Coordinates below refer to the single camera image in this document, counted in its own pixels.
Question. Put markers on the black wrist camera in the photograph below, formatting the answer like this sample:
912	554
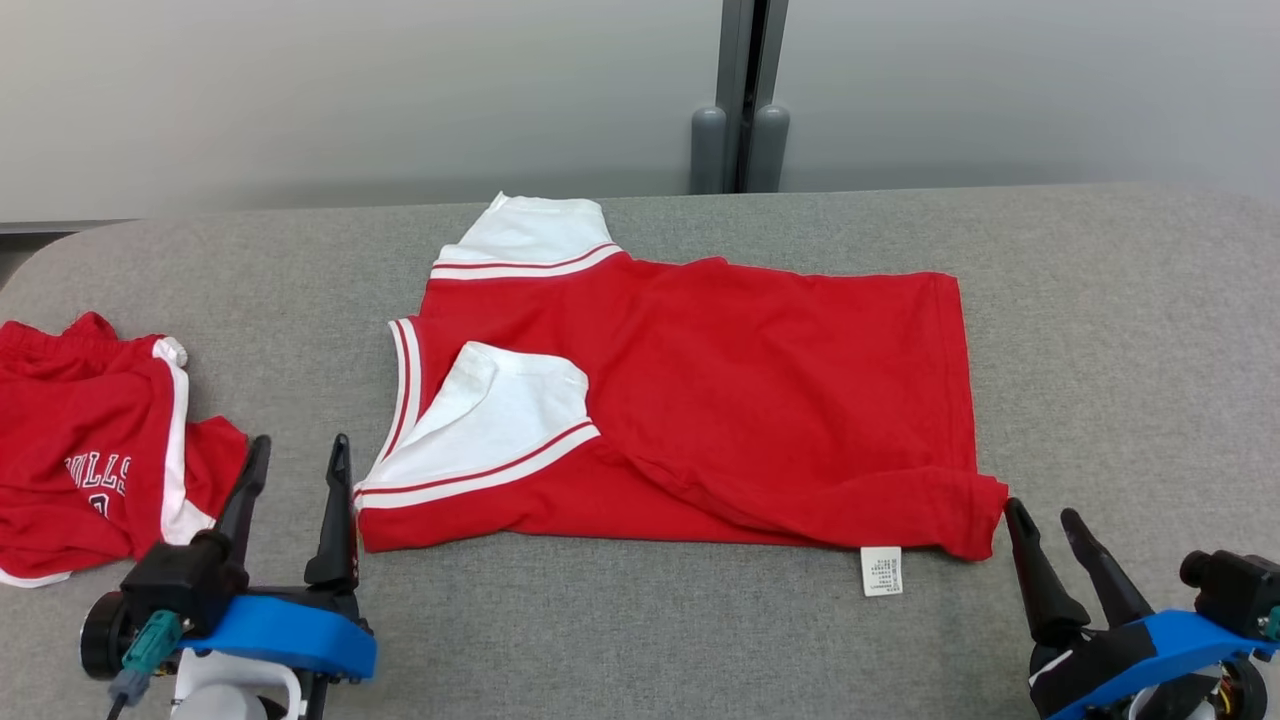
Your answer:
1235	590
180	585

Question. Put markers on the red shorts with white stripe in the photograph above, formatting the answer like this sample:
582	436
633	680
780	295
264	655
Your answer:
70	430

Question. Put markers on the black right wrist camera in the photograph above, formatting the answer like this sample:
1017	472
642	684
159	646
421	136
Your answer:
1235	590

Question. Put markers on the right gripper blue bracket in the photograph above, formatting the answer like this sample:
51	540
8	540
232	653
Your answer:
1160	645

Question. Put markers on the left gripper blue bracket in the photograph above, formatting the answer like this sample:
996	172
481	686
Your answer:
280	635

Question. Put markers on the red shirt with white sleeves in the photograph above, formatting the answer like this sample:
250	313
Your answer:
750	400

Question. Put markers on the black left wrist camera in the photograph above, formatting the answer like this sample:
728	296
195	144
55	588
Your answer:
180	585

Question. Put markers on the grey partition post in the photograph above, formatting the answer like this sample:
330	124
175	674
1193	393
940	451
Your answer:
735	80

